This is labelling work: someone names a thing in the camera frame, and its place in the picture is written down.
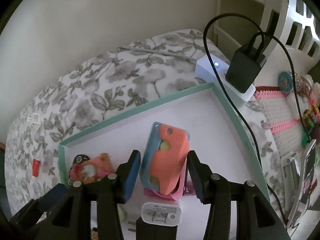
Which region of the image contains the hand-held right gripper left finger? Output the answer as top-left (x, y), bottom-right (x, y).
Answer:
top-left (32, 150), bottom-right (142, 240)

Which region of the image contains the grey floral blanket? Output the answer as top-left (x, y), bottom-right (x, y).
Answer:
top-left (5, 29), bottom-right (284, 230)

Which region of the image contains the teal white box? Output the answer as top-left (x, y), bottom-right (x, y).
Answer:
top-left (58, 82), bottom-right (272, 240)

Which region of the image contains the pink toy car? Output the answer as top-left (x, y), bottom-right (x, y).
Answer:
top-left (69, 154), bottom-right (113, 181)

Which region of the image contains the red tube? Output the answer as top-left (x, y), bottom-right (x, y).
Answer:
top-left (32, 159), bottom-right (41, 178)

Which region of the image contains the colourful bead toy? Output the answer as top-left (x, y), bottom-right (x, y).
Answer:
top-left (301, 104), bottom-right (320, 147)

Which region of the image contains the black studded gadget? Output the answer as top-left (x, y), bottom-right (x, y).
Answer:
top-left (71, 154), bottom-right (90, 166)

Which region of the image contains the white charger plug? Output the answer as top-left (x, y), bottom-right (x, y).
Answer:
top-left (141, 201), bottom-right (183, 227)

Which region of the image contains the white power strip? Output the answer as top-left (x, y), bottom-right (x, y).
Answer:
top-left (195, 54), bottom-right (256, 110)

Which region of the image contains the white phone stand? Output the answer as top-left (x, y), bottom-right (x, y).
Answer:
top-left (280, 152), bottom-right (303, 227)

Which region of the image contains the white laundry basket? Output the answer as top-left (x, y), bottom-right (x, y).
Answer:
top-left (257, 0), bottom-right (320, 58)

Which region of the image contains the white blanket tag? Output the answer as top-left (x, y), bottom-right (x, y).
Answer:
top-left (28, 114), bottom-right (41, 128)

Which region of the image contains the pink white crochet mat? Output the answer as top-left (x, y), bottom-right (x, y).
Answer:
top-left (253, 86), bottom-right (320, 157)

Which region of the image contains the black cable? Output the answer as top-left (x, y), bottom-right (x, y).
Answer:
top-left (251, 31), bottom-right (310, 130)

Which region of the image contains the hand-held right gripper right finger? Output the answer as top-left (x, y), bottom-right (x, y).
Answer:
top-left (186, 150), bottom-right (292, 240)

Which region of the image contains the round teal badge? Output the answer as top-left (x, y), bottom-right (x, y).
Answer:
top-left (278, 70), bottom-right (297, 95)

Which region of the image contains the black power adapter with cable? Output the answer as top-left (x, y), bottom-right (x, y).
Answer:
top-left (203, 13), bottom-right (288, 224)

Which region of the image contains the printed photo card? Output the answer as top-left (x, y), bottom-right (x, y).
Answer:
top-left (299, 139), bottom-right (317, 204)

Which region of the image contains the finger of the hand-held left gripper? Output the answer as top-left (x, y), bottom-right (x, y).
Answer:
top-left (9, 182), bottom-right (69, 231)

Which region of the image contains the orange phone case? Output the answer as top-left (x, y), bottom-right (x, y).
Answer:
top-left (151, 124), bottom-right (190, 195)

